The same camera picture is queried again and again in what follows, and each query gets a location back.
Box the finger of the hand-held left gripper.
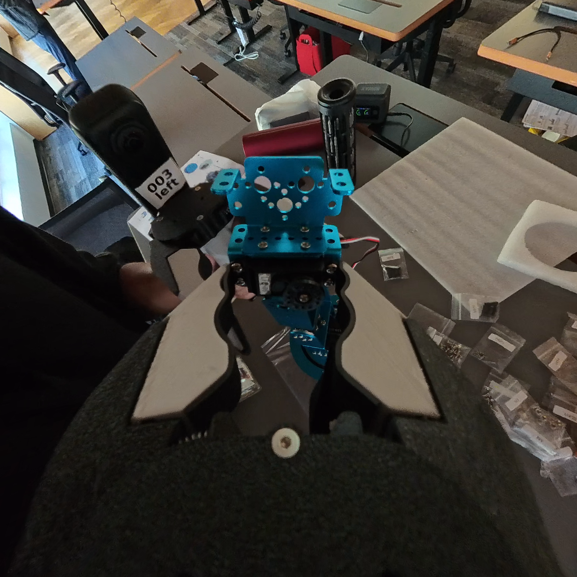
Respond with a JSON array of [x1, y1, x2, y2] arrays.
[[202, 224, 234, 267]]

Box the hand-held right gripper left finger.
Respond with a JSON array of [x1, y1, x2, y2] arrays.
[[131, 266, 246, 424]]

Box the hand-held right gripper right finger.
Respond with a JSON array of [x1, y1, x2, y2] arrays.
[[310, 265, 442, 433]]

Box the blue servo bracket assembly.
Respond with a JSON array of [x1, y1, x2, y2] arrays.
[[209, 154, 355, 317]]

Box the red white black servo cable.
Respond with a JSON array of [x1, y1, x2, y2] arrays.
[[337, 234, 382, 272]]

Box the person's left forearm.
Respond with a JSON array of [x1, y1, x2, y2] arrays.
[[118, 261, 182, 315]]

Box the adjoining grey desk with slots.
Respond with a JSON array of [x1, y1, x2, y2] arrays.
[[73, 17, 272, 213]]

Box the dark grey desk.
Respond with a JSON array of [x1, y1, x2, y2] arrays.
[[127, 54, 577, 577]]

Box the grey desk with orange edge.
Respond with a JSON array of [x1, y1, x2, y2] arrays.
[[276, 0, 457, 42]]

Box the neighbouring grey desk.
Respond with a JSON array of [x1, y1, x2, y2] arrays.
[[477, 0, 577, 89]]

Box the printed assembly manual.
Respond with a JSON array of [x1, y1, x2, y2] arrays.
[[127, 150, 245, 240]]

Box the clear bag with black part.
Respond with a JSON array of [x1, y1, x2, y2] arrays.
[[377, 246, 409, 282], [451, 292, 501, 322]]

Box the large clear plastic bag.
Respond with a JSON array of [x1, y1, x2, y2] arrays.
[[234, 326, 326, 407]]

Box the dark red tube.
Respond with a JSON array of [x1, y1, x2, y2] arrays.
[[241, 118, 324, 157]]

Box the group of small parts bags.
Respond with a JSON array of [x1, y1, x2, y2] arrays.
[[407, 301, 577, 497]]

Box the white plastic bag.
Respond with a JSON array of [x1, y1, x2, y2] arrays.
[[255, 79, 324, 132]]

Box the white foam sheet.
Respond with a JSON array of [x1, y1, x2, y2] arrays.
[[351, 116, 577, 301]]

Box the black cylindrical bottle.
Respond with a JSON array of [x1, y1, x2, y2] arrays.
[[316, 77, 359, 188]]

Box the white foam piece with hole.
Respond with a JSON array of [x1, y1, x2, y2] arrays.
[[496, 199, 577, 294]]

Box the black charger with display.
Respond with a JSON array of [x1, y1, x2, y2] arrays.
[[353, 82, 392, 125]]

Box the red bag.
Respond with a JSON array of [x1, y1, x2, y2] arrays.
[[294, 26, 353, 78]]

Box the printed paper sheets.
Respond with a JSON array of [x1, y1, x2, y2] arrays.
[[522, 98, 577, 141]]

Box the black charger cable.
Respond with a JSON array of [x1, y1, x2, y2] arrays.
[[389, 109, 414, 146]]

